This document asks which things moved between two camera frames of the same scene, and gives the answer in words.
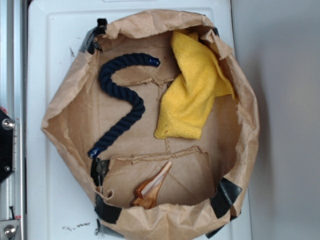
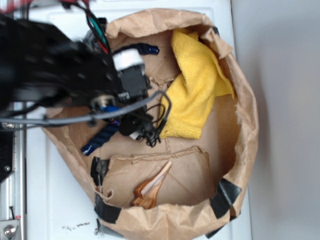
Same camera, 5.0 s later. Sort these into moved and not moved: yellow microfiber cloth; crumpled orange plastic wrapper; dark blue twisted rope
Moved: dark blue twisted rope
Not moved: yellow microfiber cloth; crumpled orange plastic wrapper
